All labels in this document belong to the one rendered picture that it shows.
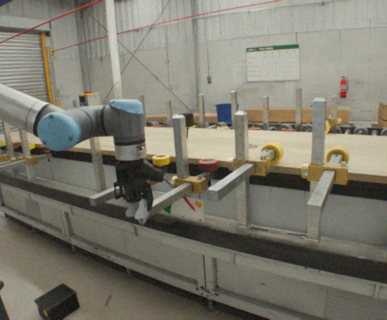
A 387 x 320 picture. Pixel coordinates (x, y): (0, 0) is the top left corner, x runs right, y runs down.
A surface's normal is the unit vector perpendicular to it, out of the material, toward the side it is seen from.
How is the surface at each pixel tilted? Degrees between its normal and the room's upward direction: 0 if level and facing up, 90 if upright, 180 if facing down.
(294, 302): 90
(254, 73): 90
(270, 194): 90
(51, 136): 92
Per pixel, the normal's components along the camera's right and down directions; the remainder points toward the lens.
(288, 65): -0.43, 0.25
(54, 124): 0.02, 0.29
